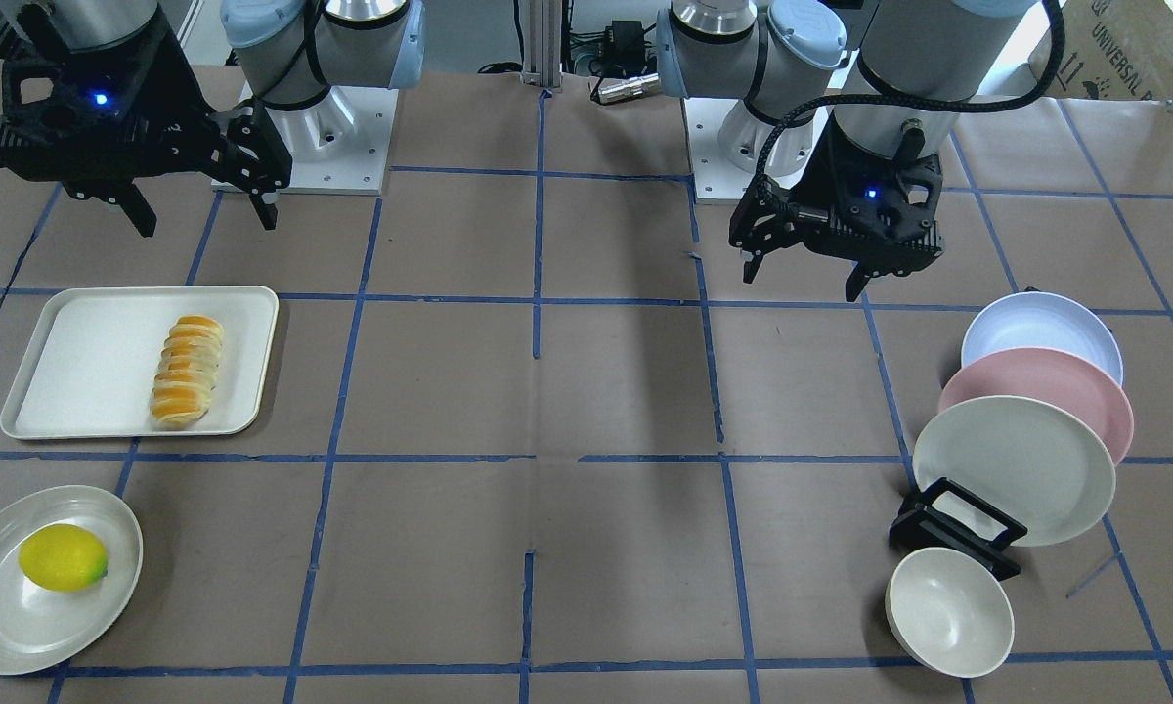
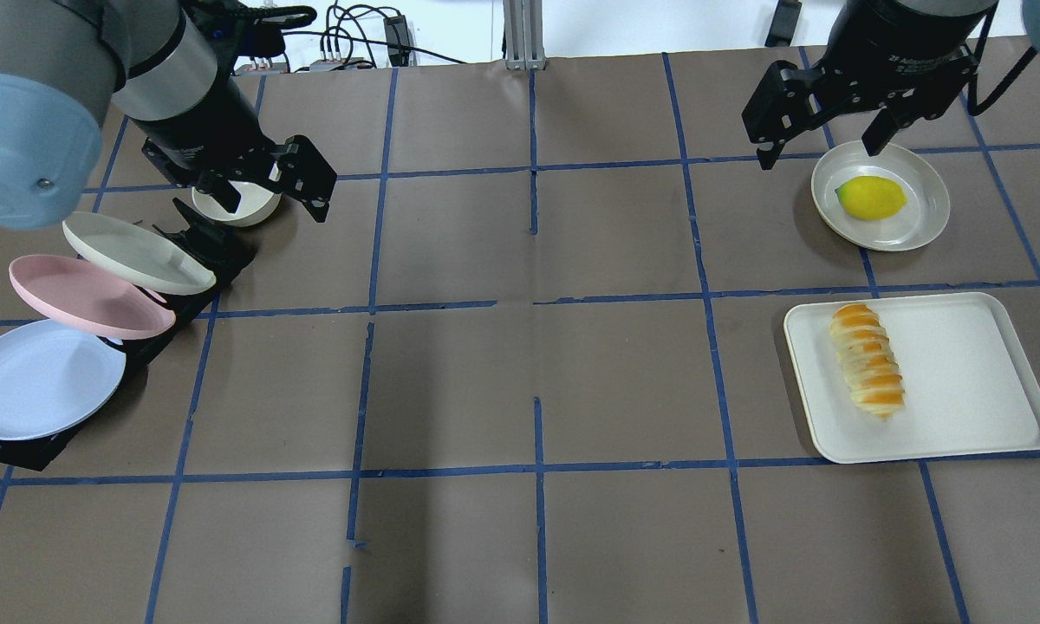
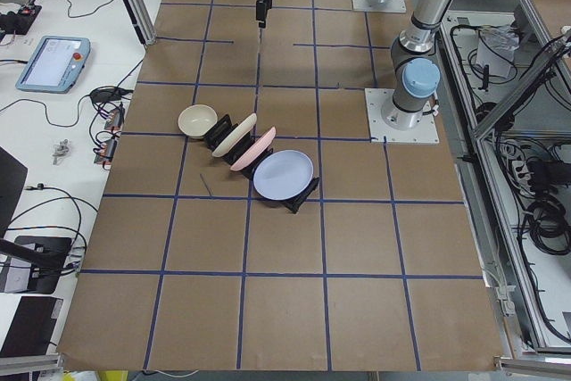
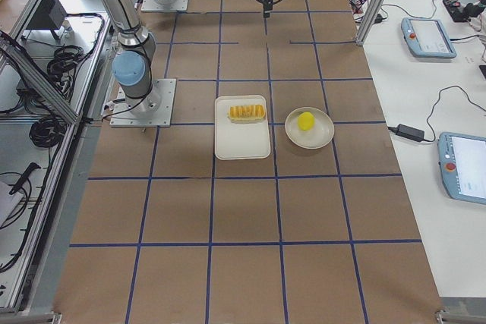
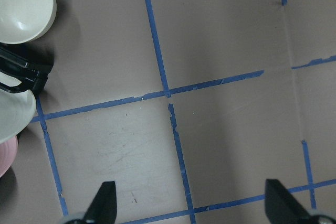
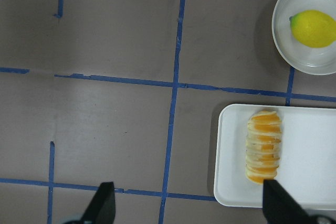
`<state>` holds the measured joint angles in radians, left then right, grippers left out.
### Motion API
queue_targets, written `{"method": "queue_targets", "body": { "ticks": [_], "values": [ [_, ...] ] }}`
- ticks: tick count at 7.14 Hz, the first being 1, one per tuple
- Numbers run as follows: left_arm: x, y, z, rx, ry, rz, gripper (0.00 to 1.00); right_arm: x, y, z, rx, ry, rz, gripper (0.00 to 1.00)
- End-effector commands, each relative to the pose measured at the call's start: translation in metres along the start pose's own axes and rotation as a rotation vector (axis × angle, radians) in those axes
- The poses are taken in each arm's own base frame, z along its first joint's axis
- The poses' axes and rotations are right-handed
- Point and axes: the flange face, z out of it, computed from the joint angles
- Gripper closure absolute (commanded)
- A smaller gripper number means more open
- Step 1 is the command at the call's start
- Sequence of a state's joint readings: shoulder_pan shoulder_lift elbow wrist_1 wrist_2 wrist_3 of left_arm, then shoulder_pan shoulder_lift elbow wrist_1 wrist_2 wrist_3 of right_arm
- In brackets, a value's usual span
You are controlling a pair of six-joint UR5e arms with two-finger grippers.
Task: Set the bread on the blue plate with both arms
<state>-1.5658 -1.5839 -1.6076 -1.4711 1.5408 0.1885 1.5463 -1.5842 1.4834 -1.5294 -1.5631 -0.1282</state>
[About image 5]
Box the cream plate in rack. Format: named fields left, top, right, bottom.
left=1, top=89, right=36, bottom=143

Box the black dish rack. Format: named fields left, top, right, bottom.
left=1, top=43, right=54, bottom=96

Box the cream bowl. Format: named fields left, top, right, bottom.
left=1, top=0, right=57, bottom=44

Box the pink plate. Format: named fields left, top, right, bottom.
left=0, top=135, right=18, bottom=177

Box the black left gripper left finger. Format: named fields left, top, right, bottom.
left=83, top=181, right=117, bottom=224

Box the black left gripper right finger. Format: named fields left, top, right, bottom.
left=264, top=179, right=315, bottom=224

